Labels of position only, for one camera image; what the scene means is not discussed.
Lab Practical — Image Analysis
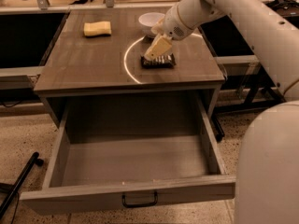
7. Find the grey top drawer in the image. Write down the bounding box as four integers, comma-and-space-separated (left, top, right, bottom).
21, 91, 235, 215

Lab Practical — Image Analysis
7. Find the black table leg foot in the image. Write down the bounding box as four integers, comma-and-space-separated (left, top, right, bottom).
211, 115, 225, 142

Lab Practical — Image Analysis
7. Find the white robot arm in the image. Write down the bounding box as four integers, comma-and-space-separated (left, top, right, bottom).
145, 0, 299, 224

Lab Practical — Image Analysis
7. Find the black headset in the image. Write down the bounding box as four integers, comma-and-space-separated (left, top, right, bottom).
266, 0, 299, 18

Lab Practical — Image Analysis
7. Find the white bowl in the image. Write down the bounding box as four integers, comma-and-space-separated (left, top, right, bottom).
138, 12, 164, 37

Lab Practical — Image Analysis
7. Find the black drawer handle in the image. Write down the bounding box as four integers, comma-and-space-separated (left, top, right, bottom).
121, 191, 158, 208

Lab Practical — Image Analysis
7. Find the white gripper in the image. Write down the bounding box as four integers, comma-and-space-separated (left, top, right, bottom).
144, 4, 195, 61

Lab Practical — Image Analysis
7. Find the black rxbar chocolate wrapper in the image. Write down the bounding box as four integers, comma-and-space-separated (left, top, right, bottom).
140, 54, 176, 69

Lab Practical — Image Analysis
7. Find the black floor stand leg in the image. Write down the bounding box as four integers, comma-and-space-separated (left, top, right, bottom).
0, 152, 44, 218

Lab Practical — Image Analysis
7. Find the yellow sponge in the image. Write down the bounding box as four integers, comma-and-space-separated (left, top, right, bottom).
83, 21, 111, 37

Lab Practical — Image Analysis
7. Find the grey cabinet with counter top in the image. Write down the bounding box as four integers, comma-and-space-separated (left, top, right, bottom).
35, 7, 224, 124

